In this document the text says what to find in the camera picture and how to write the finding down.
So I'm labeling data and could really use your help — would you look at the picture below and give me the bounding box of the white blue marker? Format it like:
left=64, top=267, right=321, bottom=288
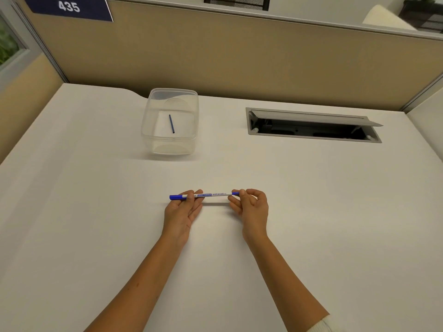
left=169, top=191, right=240, bottom=201

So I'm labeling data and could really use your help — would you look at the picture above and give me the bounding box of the bushy green plant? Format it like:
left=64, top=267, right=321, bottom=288
left=0, top=24, right=20, bottom=65

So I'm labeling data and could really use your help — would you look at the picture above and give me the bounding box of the person's left hand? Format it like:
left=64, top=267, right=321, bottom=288
left=162, top=189, right=205, bottom=247

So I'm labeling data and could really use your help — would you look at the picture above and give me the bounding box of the person's right hand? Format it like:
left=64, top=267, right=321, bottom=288
left=227, top=188, right=269, bottom=243

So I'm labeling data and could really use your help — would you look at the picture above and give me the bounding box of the wide blue number sign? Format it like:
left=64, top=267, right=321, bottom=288
left=22, top=0, right=114, bottom=23

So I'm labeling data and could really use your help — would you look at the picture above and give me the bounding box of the clear plastic container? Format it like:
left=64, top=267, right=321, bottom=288
left=141, top=88, right=199, bottom=156

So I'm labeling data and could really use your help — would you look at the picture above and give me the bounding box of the white rounded desk corner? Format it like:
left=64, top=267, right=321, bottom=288
left=362, top=4, right=418, bottom=31

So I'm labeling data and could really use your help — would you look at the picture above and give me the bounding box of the beige desk partition panel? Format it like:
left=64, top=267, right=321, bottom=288
left=12, top=0, right=443, bottom=111

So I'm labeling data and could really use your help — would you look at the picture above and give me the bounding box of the white right sleeve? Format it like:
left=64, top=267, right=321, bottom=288
left=306, top=314, right=341, bottom=332

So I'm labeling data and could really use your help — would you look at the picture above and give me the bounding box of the person's left forearm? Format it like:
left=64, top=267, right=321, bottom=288
left=84, top=235, right=191, bottom=332

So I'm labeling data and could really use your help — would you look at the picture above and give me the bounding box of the person's right forearm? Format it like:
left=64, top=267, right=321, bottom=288
left=245, top=235, right=330, bottom=332

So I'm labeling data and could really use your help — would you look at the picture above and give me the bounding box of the grey desk cable tray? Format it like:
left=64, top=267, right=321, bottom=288
left=245, top=107, right=384, bottom=144

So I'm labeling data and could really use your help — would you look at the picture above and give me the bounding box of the black mesh office chair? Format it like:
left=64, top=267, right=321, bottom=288
left=203, top=0, right=270, bottom=12
left=398, top=0, right=443, bottom=33

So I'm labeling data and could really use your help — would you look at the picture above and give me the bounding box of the beige glass-topped side partition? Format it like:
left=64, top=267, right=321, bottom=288
left=0, top=0, right=70, bottom=165

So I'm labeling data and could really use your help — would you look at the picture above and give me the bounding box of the beige grey-framed partition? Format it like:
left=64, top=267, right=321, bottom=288
left=400, top=74, right=443, bottom=113

